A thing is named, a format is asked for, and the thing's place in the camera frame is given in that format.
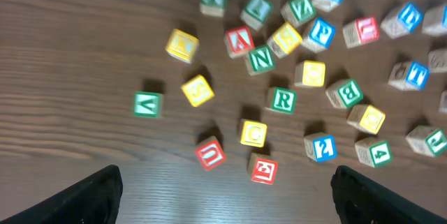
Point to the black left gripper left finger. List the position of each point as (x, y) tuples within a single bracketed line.
[(95, 199)]

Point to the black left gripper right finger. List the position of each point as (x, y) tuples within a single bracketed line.
[(359, 199)]

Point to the green B letter block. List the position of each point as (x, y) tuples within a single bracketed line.
[(344, 94)]

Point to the green R letter block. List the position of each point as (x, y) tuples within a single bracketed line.
[(281, 100)]

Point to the yellow O letter block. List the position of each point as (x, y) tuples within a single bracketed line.
[(309, 74)]

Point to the green 4 number block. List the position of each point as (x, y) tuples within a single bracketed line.
[(373, 152)]

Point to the blue 2 number block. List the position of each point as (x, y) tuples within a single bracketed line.
[(320, 147)]

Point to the yellow block near B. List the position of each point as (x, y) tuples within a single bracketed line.
[(366, 118)]

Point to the green J letter block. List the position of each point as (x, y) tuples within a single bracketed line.
[(427, 140)]

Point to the red E letter block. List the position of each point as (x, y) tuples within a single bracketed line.
[(262, 169)]

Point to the green V letter block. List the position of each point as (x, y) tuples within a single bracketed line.
[(147, 104)]

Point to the yellow C letter block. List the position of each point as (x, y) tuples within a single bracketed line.
[(252, 133)]

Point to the red U block lower left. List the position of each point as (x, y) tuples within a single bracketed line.
[(210, 153)]

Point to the red u block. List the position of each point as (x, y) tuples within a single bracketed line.
[(360, 32), (210, 153)]

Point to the blue T letter block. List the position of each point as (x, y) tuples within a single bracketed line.
[(409, 76)]

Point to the yellow S letter block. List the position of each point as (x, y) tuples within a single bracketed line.
[(197, 90)]

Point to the red U block upper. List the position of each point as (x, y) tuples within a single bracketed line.
[(360, 32)]

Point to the green N letter block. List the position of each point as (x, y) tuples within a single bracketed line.
[(260, 60)]

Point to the blue P letter block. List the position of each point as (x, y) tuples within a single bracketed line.
[(318, 36)]

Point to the yellow far left block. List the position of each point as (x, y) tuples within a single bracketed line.
[(182, 46)]

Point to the yellow block near P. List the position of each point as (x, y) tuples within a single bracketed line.
[(284, 40)]

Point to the blue D letter block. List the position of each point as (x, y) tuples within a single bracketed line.
[(402, 20)]

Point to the red A letter block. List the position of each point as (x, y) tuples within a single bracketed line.
[(238, 41)]

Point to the green Z letter block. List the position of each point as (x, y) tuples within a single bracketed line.
[(298, 12)]

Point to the green L letter block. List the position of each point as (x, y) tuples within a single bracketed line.
[(256, 12)]

